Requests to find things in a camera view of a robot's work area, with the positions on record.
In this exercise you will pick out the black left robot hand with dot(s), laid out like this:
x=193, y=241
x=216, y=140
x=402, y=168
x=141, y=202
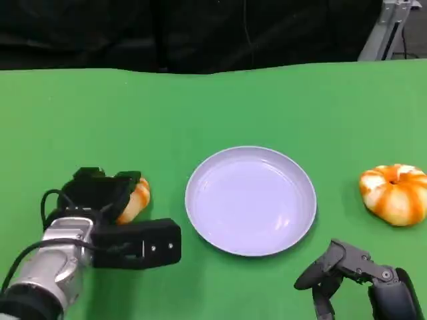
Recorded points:
x=93, y=193

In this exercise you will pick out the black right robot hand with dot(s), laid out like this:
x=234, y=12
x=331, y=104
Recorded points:
x=390, y=293

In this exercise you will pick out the small orange white bread roll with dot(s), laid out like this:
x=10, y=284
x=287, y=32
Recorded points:
x=138, y=200

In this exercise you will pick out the large orange white bread roll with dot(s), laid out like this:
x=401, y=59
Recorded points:
x=397, y=200

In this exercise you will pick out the green table cloth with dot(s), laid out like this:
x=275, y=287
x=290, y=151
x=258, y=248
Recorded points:
x=213, y=106

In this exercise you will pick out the lilac plate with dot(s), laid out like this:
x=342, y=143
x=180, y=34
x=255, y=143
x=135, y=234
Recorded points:
x=250, y=203

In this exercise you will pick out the black backdrop cloth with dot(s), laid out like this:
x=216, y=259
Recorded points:
x=166, y=33

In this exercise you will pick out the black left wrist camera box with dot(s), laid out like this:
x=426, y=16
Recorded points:
x=156, y=243

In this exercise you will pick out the grey metal frame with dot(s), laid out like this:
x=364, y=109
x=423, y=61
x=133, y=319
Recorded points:
x=383, y=33

